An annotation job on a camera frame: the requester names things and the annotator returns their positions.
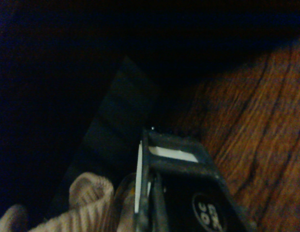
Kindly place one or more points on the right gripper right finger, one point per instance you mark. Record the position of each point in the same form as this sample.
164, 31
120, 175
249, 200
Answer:
181, 166

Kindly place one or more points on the brown shoe rack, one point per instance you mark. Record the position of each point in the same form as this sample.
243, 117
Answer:
249, 108

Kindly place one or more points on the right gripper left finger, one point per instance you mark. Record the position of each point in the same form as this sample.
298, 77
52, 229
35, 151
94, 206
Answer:
142, 188

